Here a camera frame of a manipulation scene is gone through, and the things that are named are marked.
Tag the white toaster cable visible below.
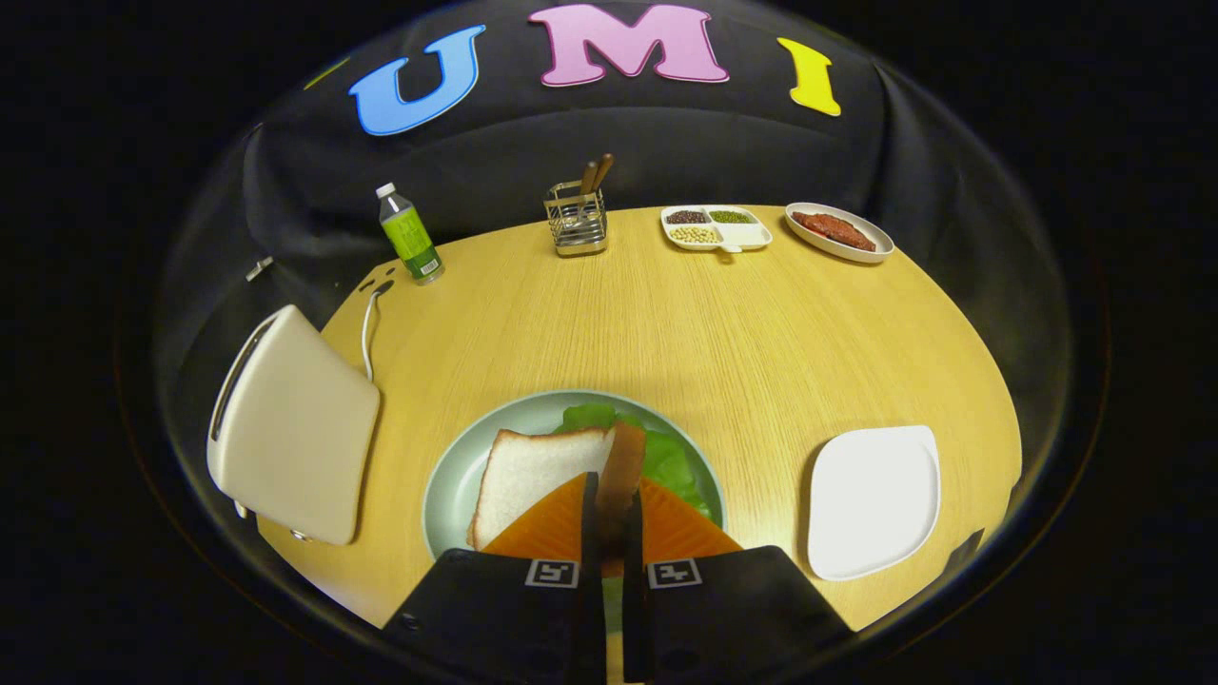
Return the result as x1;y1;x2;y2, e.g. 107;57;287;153
360;281;394;383

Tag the white square plate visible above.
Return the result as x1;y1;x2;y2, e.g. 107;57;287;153
807;424;943;582

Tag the black backdrop cloth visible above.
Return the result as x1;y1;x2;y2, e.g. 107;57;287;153
152;0;1076;534

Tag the white toaster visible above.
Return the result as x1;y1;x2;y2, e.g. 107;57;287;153
206;304;382;547

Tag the pale green round plate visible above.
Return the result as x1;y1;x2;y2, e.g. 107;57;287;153
422;389;728;562

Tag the white bread slice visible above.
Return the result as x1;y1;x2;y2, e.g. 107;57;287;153
466;427;617;551

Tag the wire utensil holder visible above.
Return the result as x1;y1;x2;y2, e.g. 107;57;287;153
543;181;610;259

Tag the green lettuce leaf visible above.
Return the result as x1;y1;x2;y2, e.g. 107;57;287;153
555;402;715;522

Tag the red meat slice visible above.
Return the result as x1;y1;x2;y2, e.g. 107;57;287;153
792;210;877;253

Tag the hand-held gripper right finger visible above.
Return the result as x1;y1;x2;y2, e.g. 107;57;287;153
620;476;855;685

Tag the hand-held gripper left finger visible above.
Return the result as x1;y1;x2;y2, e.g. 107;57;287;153
383;471;608;685

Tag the white divided dish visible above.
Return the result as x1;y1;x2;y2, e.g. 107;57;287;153
660;205;774;254

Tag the white round plate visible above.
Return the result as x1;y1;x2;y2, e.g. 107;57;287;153
785;202;895;264

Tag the green label drink bottle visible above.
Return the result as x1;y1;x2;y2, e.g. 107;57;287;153
375;183;446;286

